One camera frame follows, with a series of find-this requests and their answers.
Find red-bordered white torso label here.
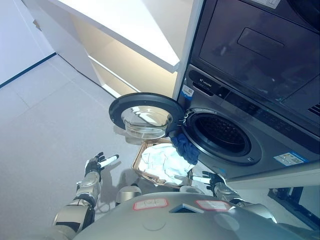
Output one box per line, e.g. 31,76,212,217
132,197,169,212
195,199,232,212

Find blue cloth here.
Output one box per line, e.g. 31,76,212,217
170,133,200,166

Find silver robot torso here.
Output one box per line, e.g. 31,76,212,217
72,191,320,240

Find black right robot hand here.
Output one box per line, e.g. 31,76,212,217
192,171,226,194

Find blue energy label sticker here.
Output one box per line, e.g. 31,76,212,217
181,83,196,100

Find white shelf cabinet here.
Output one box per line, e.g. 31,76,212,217
21,0,181,100

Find white washer plinth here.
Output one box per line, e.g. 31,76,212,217
225,172,320,191

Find white clothes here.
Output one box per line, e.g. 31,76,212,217
140,145,193,185

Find blue white instruction sticker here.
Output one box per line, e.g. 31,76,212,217
273,150,306,166

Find thin white cable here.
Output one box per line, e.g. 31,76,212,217
95,179,119,214

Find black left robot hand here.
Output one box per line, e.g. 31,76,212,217
84,151,120,182

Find brown woven laundry basket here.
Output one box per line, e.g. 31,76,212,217
131,138,195,190

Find round washing machine door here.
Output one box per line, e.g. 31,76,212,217
108,92,186,146

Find black metal stand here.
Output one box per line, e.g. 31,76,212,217
266,186,320,231

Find grey front-load washing machine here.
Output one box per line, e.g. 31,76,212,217
174,63,320,181

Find dark grey dryer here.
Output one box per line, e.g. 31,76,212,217
187,0,320,118

